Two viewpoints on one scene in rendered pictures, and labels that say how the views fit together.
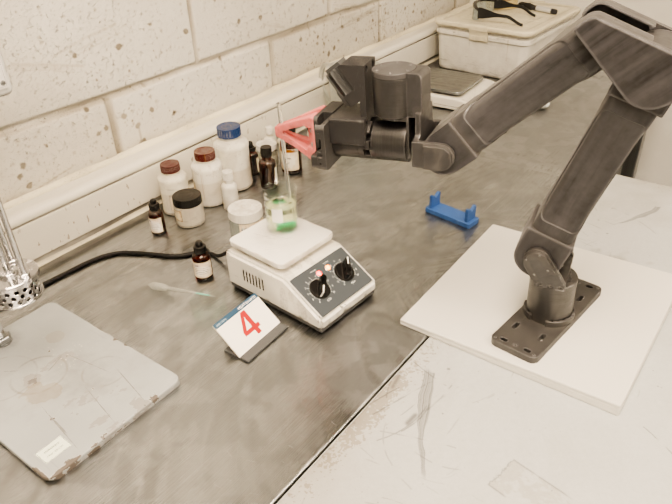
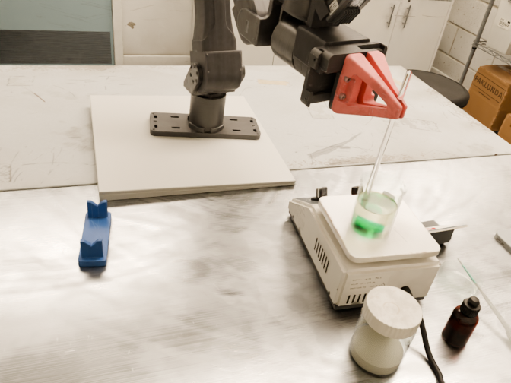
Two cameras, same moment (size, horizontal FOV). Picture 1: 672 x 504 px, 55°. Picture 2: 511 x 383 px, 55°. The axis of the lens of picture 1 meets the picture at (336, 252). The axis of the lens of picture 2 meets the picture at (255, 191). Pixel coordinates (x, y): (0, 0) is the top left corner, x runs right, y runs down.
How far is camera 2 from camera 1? 137 cm
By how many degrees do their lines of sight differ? 107
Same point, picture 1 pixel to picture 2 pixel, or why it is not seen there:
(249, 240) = (417, 235)
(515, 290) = (193, 147)
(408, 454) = (360, 140)
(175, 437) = (499, 207)
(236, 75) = not seen: outside the picture
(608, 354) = not seen: hidden behind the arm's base
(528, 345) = (246, 121)
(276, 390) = (419, 196)
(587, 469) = (285, 102)
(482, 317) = (241, 150)
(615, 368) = not seen: hidden behind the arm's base
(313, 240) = (347, 199)
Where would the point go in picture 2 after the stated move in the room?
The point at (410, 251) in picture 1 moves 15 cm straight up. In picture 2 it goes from (202, 230) to (209, 137)
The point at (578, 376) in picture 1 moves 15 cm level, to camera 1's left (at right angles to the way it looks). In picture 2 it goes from (241, 109) to (304, 135)
